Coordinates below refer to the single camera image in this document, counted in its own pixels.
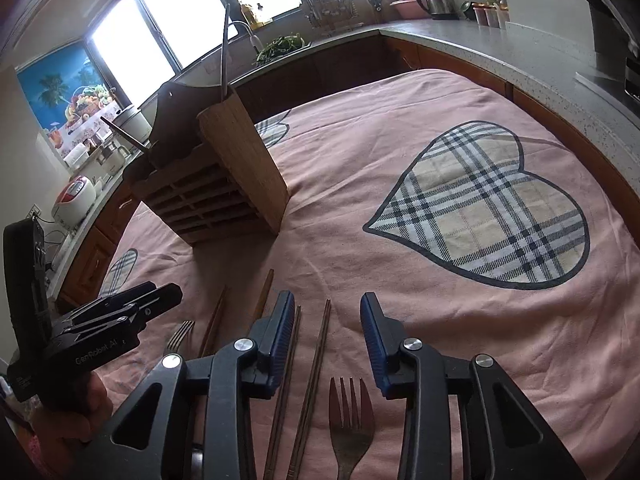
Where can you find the metal dish rack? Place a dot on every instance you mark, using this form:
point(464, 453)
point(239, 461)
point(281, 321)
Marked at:
point(327, 7)

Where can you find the person's left hand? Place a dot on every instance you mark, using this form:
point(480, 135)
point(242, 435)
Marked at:
point(85, 410)

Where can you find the bamboo utensil holder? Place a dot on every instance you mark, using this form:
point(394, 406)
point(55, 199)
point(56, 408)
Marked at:
point(240, 160)

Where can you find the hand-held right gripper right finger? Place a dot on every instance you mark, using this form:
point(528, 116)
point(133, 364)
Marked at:
point(372, 340)

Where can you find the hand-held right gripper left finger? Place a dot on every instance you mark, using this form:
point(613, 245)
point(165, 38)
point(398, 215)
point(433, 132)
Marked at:
point(285, 330)

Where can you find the curved metal faucet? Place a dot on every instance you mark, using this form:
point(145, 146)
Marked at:
point(248, 30)

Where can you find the black gas stove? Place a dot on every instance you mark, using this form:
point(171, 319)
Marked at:
point(632, 80)

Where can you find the black range hood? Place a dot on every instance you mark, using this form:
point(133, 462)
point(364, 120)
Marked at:
point(610, 20)

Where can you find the clear jar orange lid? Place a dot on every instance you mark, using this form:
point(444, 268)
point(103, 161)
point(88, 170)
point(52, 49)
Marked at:
point(503, 18)
point(479, 14)
point(491, 16)

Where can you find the dark green cup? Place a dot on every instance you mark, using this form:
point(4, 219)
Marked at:
point(466, 10)

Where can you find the thin grey chopstick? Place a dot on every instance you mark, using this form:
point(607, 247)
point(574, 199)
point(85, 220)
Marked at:
point(227, 50)
point(223, 50)

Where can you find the white and red rice cooker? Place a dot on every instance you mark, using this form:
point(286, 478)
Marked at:
point(75, 200)

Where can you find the kitchen window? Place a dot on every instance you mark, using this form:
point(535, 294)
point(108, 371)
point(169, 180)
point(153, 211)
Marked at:
point(150, 25)

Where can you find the small metal fork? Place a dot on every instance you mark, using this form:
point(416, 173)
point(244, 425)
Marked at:
point(179, 340)

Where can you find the large metal fork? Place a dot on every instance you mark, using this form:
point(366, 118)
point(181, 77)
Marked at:
point(350, 435)

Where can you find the black chopstick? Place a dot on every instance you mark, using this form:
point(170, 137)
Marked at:
point(125, 134)

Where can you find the brown wooden base cabinets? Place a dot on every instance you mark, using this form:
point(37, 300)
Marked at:
point(350, 60)

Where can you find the stainless steel kettle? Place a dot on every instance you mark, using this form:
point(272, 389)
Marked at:
point(440, 0)

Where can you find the pink basin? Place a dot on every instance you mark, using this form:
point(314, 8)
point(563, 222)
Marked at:
point(405, 8)

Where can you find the dark brown wooden chopstick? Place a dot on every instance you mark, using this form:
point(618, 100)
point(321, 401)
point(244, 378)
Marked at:
point(312, 385)
point(280, 425)

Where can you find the green vegetables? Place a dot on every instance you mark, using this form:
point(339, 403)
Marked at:
point(280, 45)

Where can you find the pink plaid-heart tablecloth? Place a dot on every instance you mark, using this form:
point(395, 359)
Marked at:
point(350, 185)

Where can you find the grey speckled kitchen countertop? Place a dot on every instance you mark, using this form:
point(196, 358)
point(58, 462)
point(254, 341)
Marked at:
point(525, 55)

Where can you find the yellow oil bottle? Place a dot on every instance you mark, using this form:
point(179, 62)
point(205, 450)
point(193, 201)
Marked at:
point(246, 16)

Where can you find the large white cooker pot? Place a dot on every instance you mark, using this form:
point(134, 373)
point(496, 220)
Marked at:
point(132, 122)

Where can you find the small white electric kettle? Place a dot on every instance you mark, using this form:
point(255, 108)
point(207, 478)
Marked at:
point(112, 157)

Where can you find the tropical fruit wall poster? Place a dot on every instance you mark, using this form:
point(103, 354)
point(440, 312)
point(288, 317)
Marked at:
point(50, 90)

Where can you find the white wall outlet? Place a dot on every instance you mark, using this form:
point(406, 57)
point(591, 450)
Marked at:
point(35, 210)

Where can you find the white storage box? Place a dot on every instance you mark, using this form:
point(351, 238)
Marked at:
point(76, 156)

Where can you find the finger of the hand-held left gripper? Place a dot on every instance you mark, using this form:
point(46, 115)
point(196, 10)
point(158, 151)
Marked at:
point(135, 293)
point(165, 297)

